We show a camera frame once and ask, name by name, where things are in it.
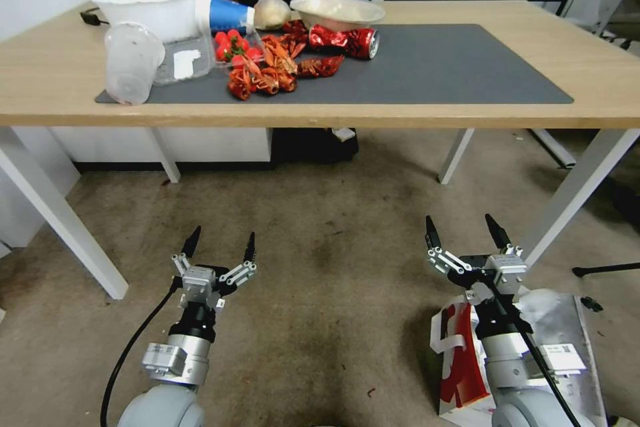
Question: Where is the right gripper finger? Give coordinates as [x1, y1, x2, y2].
[487, 213, 526, 264]
[425, 216, 471, 279]

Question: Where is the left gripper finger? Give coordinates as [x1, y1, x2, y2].
[169, 226, 202, 279]
[219, 232, 259, 293]

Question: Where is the red white food delivery bag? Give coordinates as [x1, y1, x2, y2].
[431, 289, 609, 418]

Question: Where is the black tripod leg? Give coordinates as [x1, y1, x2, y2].
[572, 262, 640, 278]

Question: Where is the white low cabinet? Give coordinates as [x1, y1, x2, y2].
[49, 127, 273, 170]

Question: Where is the black box under table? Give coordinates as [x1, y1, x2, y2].
[272, 127, 359, 165]

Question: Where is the wooden table with white legs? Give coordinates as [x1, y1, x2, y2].
[0, 0, 640, 303]

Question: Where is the red crayfish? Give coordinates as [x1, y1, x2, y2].
[252, 69, 281, 96]
[296, 55, 346, 79]
[273, 66, 299, 93]
[228, 64, 261, 101]
[262, 35, 306, 70]

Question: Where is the grey table mat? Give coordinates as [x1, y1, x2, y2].
[95, 23, 575, 105]

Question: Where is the clear container with white label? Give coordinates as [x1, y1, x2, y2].
[152, 34, 216, 86]

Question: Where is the clear plastic cup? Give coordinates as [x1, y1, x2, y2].
[103, 21, 166, 105]

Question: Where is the clear box of red tomatoes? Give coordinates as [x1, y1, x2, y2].
[212, 26, 266, 67]

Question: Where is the crushed red drink can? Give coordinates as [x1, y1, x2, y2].
[308, 25, 381, 60]

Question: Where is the red crayfish shell pile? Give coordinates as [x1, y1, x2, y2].
[282, 20, 311, 47]

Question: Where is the blue and white paper cup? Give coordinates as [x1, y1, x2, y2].
[195, 0, 257, 37]

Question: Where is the large white plastic tub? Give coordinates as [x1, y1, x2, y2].
[89, 0, 203, 45]

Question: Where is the black power adapter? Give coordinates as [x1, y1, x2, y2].
[79, 7, 109, 26]

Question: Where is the bun in plastic wrap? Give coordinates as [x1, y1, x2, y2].
[253, 0, 292, 31]

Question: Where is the clear plastic bowl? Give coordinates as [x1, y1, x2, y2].
[289, 0, 386, 27]

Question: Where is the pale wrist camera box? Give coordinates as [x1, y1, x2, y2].
[181, 266, 217, 306]
[485, 253, 527, 293]

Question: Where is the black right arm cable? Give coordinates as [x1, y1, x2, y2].
[492, 276, 583, 427]

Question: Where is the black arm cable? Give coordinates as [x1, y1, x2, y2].
[492, 276, 583, 427]
[99, 276, 183, 427]

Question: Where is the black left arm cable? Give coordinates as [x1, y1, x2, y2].
[99, 276, 183, 427]

